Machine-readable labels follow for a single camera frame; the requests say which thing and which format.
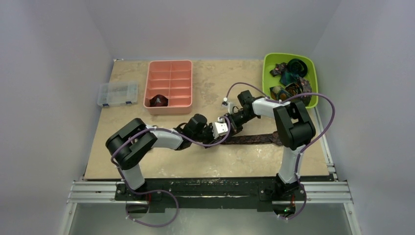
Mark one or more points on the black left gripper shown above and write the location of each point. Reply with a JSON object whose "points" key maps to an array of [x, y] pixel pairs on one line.
{"points": [[212, 139]]}

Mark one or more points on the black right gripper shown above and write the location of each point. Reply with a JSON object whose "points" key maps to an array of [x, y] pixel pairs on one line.
{"points": [[235, 122]]}

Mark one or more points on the brown patterned necktie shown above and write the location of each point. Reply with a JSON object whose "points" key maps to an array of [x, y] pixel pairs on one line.
{"points": [[270, 138]]}

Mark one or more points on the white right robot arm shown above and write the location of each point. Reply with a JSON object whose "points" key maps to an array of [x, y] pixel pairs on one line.
{"points": [[295, 131]]}

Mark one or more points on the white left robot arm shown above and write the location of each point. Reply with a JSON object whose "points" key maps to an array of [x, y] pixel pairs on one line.
{"points": [[130, 144]]}

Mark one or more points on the colourful ties pile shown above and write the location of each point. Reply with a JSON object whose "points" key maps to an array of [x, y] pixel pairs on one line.
{"points": [[291, 84]]}

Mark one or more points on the green plastic bin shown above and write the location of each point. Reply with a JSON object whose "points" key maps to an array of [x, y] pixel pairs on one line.
{"points": [[270, 62]]}

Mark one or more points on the dark red rolled tie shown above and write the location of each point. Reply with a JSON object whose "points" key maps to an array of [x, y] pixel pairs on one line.
{"points": [[158, 101]]}

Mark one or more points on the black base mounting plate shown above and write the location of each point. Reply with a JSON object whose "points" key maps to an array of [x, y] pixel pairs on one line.
{"points": [[264, 194]]}

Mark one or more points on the pink compartment tray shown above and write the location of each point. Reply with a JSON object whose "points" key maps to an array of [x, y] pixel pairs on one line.
{"points": [[173, 79]]}

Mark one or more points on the dark green rolled tie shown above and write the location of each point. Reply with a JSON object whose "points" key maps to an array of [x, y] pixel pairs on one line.
{"points": [[298, 67]]}

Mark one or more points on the clear plastic organizer box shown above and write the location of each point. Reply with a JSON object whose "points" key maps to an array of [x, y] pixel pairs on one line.
{"points": [[117, 94]]}

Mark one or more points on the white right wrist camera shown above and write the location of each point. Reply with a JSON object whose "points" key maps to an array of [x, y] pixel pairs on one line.
{"points": [[226, 103]]}

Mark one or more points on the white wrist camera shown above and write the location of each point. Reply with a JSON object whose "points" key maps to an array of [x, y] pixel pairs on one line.
{"points": [[226, 103], [220, 127]]}

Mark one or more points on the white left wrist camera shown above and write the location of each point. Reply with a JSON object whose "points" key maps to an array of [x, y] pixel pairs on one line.
{"points": [[220, 127]]}

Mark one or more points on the aluminium frame rail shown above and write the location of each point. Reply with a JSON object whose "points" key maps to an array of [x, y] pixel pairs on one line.
{"points": [[223, 160]]}

